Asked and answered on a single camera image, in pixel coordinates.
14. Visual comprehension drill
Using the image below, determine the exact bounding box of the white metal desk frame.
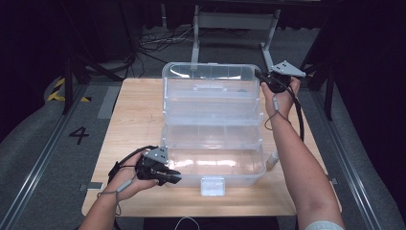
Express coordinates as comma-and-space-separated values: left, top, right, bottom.
190, 4, 282, 73

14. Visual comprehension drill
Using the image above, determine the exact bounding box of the grey left wrist strap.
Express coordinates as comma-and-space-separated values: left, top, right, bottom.
97, 178, 135, 217

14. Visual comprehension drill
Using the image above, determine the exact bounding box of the grey right wrist strap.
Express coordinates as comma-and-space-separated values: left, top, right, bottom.
263, 95, 291, 131

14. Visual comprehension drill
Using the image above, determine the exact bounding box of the person's white sleeve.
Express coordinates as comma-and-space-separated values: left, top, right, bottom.
304, 219, 347, 230

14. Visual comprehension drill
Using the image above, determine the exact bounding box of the person's right hand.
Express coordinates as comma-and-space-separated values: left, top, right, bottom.
260, 78, 301, 120

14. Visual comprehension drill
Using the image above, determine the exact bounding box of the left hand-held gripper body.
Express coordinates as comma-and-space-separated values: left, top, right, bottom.
135, 146, 175, 181

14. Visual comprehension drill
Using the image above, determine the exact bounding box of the bundle of floor cables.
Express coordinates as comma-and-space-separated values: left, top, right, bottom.
137, 25, 205, 81

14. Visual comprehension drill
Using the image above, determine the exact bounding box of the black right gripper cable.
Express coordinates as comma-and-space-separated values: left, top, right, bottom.
281, 76, 305, 142

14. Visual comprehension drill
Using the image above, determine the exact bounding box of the thin white cable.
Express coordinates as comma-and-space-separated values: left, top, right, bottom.
173, 216, 199, 230

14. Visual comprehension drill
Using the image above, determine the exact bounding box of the yellow black floor tape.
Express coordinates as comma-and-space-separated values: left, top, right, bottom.
47, 77, 92, 104

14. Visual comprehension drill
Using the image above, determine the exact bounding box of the small white bottle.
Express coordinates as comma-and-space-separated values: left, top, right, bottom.
266, 150, 280, 172

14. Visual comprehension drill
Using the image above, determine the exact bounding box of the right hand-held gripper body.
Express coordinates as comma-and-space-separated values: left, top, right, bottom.
264, 60, 306, 94

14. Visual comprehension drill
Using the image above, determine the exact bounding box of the clear plastic storage box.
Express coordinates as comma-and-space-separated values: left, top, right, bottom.
161, 61, 267, 196

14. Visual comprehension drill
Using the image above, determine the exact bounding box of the person's left hand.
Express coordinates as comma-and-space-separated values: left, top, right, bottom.
106, 152, 160, 202

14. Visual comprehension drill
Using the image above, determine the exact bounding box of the person's dark clothing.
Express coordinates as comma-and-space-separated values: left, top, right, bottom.
143, 217, 281, 230

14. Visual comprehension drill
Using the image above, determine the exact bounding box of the grey wrist strap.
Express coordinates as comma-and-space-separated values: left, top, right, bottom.
263, 95, 291, 131
97, 178, 135, 217

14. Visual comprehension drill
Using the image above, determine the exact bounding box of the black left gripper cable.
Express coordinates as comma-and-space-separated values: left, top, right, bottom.
107, 145, 159, 185

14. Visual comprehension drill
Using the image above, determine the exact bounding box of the black tripod stand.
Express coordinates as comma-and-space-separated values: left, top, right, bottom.
303, 60, 336, 122
61, 54, 125, 115

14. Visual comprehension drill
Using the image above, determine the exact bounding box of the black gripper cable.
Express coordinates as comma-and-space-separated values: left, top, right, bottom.
107, 145, 159, 185
281, 76, 305, 142

